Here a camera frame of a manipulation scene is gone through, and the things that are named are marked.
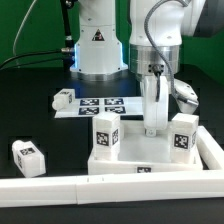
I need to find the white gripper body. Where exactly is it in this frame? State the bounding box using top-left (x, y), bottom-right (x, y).
top-left (142, 76), bottom-right (169, 130)

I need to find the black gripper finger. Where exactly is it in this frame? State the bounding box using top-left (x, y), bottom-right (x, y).
top-left (145, 129), bottom-right (156, 137)

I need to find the white square tabletop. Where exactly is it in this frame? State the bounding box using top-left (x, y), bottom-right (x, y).
top-left (88, 120), bottom-right (203, 175)

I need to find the white sheet with tags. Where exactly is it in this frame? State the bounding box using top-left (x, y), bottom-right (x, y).
top-left (55, 97), bottom-right (143, 118)

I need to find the white L-shaped obstacle fence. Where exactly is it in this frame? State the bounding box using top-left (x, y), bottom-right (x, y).
top-left (0, 126), bottom-right (224, 207)

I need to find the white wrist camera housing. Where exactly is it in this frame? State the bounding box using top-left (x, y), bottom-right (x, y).
top-left (174, 79), bottom-right (199, 114)

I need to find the black cable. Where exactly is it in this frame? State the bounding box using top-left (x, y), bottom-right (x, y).
top-left (0, 49), bottom-right (75, 70)

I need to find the grey cable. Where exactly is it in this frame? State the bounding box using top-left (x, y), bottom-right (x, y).
top-left (12, 0), bottom-right (38, 58)

